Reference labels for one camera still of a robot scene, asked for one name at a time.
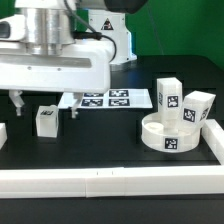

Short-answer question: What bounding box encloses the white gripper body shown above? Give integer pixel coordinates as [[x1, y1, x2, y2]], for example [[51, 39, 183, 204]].
[[0, 40, 114, 93]]

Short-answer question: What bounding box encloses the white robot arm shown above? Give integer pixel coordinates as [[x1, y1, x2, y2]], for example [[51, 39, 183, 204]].
[[0, 0, 147, 113]]

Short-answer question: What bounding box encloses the white front fence rail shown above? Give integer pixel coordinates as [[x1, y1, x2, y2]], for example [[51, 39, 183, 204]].
[[0, 165, 224, 198]]

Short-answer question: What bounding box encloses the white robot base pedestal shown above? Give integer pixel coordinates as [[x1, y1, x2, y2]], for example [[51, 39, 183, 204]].
[[88, 10, 137, 71]]

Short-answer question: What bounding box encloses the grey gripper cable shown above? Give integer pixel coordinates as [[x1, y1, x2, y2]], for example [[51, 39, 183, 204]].
[[63, 0, 118, 61]]

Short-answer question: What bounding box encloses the white round stool seat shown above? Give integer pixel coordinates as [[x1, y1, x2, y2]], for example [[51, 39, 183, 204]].
[[141, 113, 200, 153]]

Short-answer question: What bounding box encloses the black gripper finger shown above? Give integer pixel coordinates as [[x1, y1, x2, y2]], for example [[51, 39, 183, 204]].
[[70, 93, 83, 119], [9, 90, 24, 116]]

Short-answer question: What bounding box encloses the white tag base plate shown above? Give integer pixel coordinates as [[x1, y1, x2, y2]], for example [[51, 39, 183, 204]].
[[57, 88, 154, 110]]

